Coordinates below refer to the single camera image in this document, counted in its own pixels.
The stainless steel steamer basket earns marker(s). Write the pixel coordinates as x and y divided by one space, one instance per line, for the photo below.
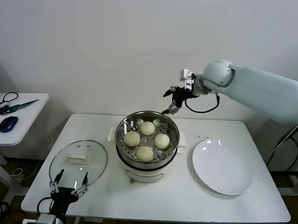
124 125

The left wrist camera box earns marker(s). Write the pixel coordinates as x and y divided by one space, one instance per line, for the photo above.
44 220

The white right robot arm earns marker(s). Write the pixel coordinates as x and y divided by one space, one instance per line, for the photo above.
265 90

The white round plate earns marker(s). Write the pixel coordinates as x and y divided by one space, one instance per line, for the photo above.
223 171

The cream electric cooker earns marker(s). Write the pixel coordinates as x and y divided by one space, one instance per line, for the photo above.
145 175

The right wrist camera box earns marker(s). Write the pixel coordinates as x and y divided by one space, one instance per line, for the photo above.
185 75

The white side table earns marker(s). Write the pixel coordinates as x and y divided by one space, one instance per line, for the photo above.
25 125

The blue computer mouse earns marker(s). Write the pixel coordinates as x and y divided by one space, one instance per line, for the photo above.
8 124

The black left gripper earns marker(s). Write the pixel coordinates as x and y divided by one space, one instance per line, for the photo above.
62 197

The white steamed baozi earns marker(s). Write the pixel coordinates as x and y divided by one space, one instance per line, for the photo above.
144 154
147 128
162 141
132 138

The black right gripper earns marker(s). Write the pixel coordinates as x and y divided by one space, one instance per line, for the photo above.
182 95

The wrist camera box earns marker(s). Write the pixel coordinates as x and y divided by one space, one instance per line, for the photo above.
185 75
44 220

